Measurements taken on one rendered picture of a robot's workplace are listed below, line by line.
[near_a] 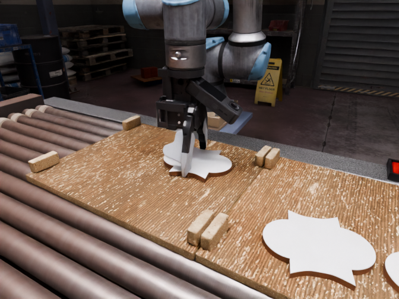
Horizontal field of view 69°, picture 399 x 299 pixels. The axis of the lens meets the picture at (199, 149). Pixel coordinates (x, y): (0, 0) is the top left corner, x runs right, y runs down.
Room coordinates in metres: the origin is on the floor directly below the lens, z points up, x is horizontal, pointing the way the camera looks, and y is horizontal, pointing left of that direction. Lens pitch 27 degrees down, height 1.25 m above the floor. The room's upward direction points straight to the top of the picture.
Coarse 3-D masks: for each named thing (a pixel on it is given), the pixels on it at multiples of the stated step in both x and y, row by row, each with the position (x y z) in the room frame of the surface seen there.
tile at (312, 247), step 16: (272, 224) 0.35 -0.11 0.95; (288, 224) 0.35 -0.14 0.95; (304, 224) 0.35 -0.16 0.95; (320, 224) 0.35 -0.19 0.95; (336, 224) 0.35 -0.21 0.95; (272, 240) 0.31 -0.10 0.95; (288, 240) 0.31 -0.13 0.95; (304, 240) 0.31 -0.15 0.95; (320, 240) 0.31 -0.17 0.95; (336, 240) 0.31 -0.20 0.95; (352, 240) 0.31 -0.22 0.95; (288, 256) 0.28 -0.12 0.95; (304, 256) 0.28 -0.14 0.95; (320, 256) 0.28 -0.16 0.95; (336, 256) 0.28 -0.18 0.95; (352, 256) 0.28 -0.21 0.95; (368, 256) 0.28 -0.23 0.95; (304, 272) 0.26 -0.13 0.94; (320, 272) 0.26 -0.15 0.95; (336, 272) 0.26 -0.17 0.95; (352, 272) 0.26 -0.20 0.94; (352, 288) 0.24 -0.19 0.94
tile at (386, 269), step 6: (396, 252) 0.29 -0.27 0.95; (390, 258) 0.28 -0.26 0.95; (396, 258) 0.28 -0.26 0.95; (384, 264) 0.28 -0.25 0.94; (390, 264) 0.27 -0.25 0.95; (396, 264) 0.27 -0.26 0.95; (384, 270) 0.27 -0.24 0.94; (390, 270) 0.26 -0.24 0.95; (396, 270) 0.26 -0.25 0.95; (390, 276) 0.25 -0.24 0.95; (396, 276) 0.25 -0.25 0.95; (390, 282) 0.25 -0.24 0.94; (396, 282) 0.24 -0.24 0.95; (396, 288) 0.24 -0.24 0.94
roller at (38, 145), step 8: (0, 128) 0.80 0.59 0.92; (0, 136) 0.77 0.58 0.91; (8, 136) 0.75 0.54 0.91; (16, 136) 0.75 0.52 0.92; (24, 136) 0.74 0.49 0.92; (16, 144) 0.73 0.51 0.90; (24, 144) 0.71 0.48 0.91; (32, 144) 0.70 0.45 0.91; (40, 144) 0.69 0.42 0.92; (48, 144) 0.69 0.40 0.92; (40, 152) 0.68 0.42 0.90; (48, 152) 0.67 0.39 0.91; (64, 152) 0.65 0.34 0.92; (72, 152) 0.64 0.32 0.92
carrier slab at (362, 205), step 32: (288, 160) 0.57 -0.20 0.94; (256, 192) 0.45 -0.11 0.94; (288, 192) 0.45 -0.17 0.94; (320, 192) 0.45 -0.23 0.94; (352, 192) 0.45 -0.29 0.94; (384, 192) 0.45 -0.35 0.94; (256, 224) 0.36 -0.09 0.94; (352, 224) 0.36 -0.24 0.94; (384, 224) 0.36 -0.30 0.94; (224, 256) 0.29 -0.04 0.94; (256, 256) 0.29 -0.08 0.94; (384, 256) 0.29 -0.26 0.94; (256, 288) 0.25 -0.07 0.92; (288, 288) 0.24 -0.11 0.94; (320, 288) 0.24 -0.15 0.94; (384, 288) 0.24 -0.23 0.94
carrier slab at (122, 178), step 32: (160, 128) 0.76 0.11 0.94; (64, 160) 0.57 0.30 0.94; (96, 160) 0.57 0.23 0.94; (128, 160) 0.57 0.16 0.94; (160, 160) 0.57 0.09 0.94; (64, 192) 0.45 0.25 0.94; (96, 192) 0.45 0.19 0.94; (128, 192) 0.45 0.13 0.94; (160, 192) 0.45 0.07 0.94; (192, 192) 0.45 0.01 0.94; (224, 192) 0.45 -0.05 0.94; (128, 224) 0.36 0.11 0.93; (160, 224) 0.36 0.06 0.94; (192, 256) 0.30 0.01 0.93
